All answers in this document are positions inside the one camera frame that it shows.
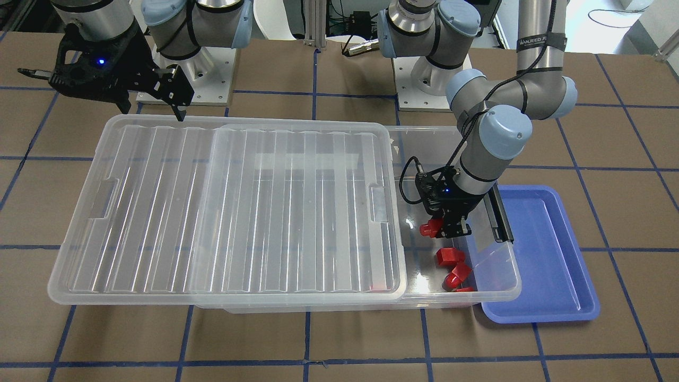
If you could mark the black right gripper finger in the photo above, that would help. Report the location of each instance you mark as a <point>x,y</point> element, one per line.
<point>123,103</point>
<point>179,112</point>

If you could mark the clear plastic storage box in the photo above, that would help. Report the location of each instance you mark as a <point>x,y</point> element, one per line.
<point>299,215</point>

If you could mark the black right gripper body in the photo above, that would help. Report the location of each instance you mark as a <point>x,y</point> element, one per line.
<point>133,59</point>

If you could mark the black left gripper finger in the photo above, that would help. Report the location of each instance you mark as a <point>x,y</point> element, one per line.
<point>435,224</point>
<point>456,226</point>

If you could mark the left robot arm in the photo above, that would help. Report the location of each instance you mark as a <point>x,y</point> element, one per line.
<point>495,118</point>

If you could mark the black box latch handle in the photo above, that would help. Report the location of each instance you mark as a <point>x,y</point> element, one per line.
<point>497,215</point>

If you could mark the clear plastic box lid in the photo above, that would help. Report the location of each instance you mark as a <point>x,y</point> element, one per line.
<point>129,240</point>

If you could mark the white chair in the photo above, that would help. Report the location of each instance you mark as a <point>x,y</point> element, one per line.
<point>271,19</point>

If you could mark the blue plastic tray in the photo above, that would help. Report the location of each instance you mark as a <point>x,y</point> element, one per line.
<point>556,285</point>

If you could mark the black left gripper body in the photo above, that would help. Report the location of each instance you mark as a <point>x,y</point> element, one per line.
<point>468,203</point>

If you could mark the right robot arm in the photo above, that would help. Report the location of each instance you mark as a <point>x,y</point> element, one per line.
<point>181,30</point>

